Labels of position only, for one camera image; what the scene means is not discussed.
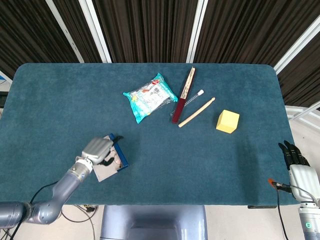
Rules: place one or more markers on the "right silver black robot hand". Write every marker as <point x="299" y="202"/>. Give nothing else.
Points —
<point x="306" y="182"/>

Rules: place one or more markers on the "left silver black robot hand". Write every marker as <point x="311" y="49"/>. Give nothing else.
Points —
<point x="97" y="150"/>

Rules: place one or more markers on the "blue printed glasses case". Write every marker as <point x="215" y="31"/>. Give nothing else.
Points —
<point x="122" y="157"/>

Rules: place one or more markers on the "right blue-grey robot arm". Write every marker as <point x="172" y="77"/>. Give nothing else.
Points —
<point x="311" y="225"/>

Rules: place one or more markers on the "teal clear plastic packet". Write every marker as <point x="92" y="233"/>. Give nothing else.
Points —
<point x="150" y="98"/>

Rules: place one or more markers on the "teal velvet tablecloth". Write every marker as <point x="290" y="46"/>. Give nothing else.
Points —
<point x="175" y="162"/>

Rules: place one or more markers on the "blue-grey robot torso base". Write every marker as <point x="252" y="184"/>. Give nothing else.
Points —
<point x="152" y="222"/>

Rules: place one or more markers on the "dark red folded fan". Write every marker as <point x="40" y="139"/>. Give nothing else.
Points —
<point x="182" y="100"/>

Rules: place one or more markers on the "yellow cube block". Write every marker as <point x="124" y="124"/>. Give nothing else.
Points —
<point x="227" y="122"/>

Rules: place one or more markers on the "light wooden drumstick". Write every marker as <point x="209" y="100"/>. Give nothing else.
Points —
<point x="196" y="113"/>

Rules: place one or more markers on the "white blue board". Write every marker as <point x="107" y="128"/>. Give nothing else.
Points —
<point x="3" y="81"/>

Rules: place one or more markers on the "glass tube with white cap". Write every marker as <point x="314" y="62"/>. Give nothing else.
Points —
<point x="200" y="92"/>

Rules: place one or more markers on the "dark brown pleated curtain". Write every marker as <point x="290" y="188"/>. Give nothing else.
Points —
<point x="150" y="30"/>

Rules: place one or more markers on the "black table bracket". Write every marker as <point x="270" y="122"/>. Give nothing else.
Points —
<point x="262" y="206"/>

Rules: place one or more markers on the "white metal rail frame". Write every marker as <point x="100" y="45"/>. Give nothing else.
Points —
<point x="290" y="109"/>

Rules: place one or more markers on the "wide white frame post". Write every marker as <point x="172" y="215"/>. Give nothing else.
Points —
<point x="95" y="31"/>

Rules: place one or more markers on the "thin white frame post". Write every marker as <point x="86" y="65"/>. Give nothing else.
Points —
<point x="65" y="31"/>

